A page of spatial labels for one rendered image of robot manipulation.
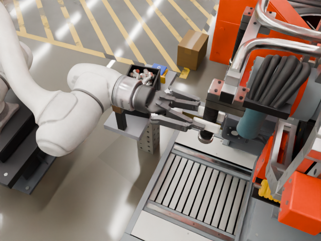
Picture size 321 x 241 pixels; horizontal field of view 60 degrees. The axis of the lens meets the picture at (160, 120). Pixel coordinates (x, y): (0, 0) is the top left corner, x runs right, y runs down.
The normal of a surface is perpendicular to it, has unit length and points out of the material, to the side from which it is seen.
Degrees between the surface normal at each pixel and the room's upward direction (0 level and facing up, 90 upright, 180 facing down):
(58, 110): 21
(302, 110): 86
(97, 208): 0
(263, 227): 0
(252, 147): 0
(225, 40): 90
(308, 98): 56
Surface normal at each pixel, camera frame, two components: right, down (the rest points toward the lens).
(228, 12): -0.40, 0.72
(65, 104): 0.34, -0.47
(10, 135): -0.04, -0.59
